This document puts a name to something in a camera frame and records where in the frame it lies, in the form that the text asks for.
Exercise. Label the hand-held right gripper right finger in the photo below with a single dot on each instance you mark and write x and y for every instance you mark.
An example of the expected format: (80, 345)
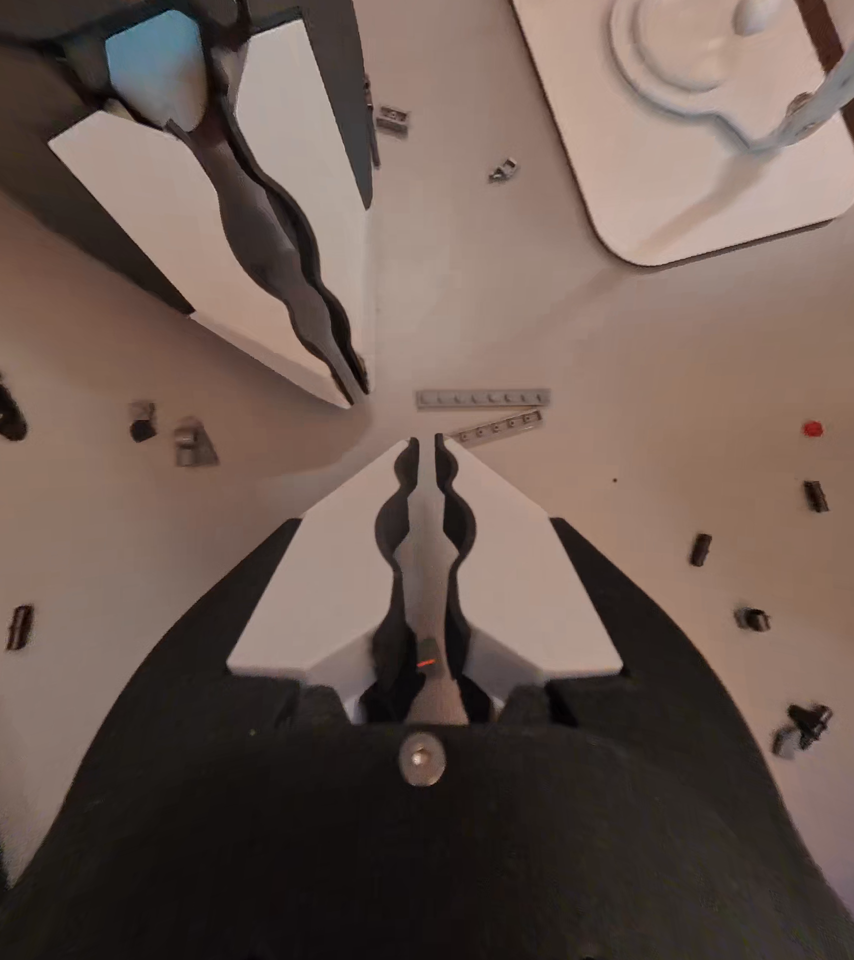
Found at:
(532, 592)

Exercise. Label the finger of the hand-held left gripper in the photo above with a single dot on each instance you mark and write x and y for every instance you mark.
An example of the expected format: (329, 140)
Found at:
(299, 127)
(149, 202)

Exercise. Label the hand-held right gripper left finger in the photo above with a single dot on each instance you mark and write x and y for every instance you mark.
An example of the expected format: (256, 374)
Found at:
(314, 592)

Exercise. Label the short grey lego plate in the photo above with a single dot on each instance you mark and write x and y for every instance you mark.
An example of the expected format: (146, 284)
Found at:
(498, 427)

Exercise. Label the long grey lego plate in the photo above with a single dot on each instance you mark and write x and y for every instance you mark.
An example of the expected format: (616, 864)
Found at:
(483, 398)

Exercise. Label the small grey flat lego piece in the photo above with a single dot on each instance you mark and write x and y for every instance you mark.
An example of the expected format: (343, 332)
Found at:
(392, 120)

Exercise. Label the small black lego brick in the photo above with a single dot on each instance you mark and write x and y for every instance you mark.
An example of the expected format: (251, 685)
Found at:
(700, 549)
(815, 495)

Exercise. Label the grey lego hinge piece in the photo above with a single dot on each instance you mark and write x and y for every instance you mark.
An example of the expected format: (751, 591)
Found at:
(194, 444)

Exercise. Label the black grey lego clip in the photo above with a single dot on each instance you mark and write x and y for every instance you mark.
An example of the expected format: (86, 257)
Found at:
(752, 619)

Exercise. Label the small grey black lego piece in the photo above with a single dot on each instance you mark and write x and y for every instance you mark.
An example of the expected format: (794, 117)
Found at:
(142, 424)

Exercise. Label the black lego pin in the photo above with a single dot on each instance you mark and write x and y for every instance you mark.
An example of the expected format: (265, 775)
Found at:
(20, 626)

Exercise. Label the black grey lego connector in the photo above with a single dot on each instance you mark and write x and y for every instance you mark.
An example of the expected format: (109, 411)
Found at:
(802, 727)

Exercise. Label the red round lego stud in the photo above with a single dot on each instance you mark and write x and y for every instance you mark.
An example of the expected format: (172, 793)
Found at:
(813, 429)

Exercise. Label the white base board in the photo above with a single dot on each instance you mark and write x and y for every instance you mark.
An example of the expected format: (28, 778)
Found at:
(659, 195)

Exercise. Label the small grey lego bracket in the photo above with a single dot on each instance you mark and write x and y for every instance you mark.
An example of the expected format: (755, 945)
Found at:
(502, 171)

